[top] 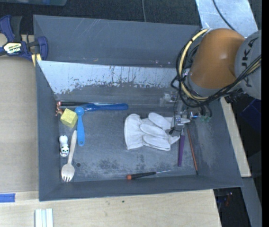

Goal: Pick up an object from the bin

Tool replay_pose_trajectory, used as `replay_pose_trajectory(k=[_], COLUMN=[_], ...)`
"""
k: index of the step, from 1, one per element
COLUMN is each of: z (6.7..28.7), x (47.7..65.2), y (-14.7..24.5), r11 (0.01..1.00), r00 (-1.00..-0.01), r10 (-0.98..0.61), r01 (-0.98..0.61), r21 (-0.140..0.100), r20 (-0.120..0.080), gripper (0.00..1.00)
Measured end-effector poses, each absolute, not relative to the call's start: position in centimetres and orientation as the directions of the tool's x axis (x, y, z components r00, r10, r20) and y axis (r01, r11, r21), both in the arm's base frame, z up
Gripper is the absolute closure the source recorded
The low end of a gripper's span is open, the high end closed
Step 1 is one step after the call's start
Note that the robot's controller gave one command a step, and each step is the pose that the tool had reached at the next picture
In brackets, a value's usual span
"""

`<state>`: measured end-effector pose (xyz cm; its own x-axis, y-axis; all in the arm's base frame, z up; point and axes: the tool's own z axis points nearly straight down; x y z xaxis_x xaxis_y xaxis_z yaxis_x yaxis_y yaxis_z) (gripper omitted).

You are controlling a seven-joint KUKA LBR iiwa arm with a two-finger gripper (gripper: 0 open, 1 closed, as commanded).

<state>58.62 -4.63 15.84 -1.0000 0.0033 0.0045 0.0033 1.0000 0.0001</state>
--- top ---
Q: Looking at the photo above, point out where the grey metal bin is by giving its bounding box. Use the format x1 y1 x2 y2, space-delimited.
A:
33 14 244 202

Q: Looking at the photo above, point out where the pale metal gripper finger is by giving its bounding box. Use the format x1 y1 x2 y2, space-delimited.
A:
170 116 185 135
160 92 177 107

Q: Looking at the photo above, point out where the yellow cube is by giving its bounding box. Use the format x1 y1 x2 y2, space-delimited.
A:
60 109 79 128

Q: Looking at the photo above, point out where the black screwdriver with orange end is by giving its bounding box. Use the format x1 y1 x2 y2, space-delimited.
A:
126 170 172 181

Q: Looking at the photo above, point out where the small orange-brown toy figure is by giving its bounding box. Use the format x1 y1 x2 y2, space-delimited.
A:
54 100 64 117

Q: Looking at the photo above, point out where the thin red-brown pencil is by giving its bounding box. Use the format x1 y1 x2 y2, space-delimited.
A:
186 127 199 175

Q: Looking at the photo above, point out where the purple pen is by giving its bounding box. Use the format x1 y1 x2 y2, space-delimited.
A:
177 131 186 167

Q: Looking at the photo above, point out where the white cloth glove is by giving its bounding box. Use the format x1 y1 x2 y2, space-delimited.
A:
124 112 191 151

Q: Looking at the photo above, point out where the pale wooden fork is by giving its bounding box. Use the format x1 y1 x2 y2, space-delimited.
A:
61 130 78 183

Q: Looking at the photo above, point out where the blue measuring spoon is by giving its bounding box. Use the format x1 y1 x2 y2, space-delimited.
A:
74 106 86 147

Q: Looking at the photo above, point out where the blue and black handled tool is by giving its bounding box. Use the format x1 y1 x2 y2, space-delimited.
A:
59 100 129 112

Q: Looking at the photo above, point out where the white toy animal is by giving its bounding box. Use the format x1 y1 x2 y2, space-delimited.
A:
58 134 70 157

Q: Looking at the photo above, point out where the black cylinder on white bracket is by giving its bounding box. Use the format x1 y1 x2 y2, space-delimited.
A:
224 92 245 104

